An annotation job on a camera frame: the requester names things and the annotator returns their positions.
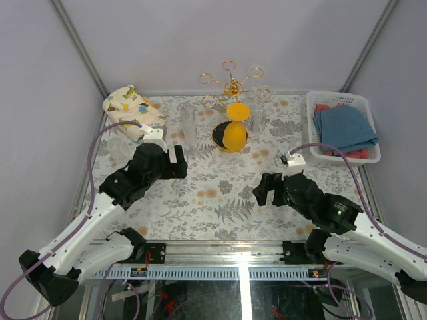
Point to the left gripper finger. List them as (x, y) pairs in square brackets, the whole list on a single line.
[(178, 170), (180, 159)]

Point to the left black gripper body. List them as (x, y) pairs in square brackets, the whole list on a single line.
[(163, 173)]

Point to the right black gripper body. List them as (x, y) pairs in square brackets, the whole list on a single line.
[(288, 201)]

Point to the yellow plastic goblet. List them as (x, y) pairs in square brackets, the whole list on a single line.
[(235, 134)]

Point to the slim clear champagne flute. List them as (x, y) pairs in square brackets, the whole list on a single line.
[(257, 98)]

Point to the gold wine glass rack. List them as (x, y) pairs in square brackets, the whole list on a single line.
[(231, 93)]

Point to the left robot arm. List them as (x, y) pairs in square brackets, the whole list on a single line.
[(115, 196)]

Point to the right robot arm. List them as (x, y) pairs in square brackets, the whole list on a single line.
[(347, 234)]

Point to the tall clear flute glass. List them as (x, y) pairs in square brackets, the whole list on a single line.
[(189, 124)]

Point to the floral table mat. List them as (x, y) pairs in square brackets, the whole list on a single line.
[(215, 200)]

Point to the dinosaur print cloth bag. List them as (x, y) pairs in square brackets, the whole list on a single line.
[(126, 104)]

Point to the red cloth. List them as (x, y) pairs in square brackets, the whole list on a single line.
[(353, 154)]

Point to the blue folded cloth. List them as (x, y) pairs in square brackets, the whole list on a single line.
[(343, 128)]

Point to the white plastic basket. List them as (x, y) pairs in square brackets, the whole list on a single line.
[(344, 121)]

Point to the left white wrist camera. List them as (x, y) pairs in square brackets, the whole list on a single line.
[(153, 135)]

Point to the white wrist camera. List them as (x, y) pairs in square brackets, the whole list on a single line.
[(294, 164), (153, 135)]

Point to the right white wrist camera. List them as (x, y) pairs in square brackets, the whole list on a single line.
[(294, 164)]

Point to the aluminium front rail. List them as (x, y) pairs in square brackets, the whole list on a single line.
[(186, 260)]

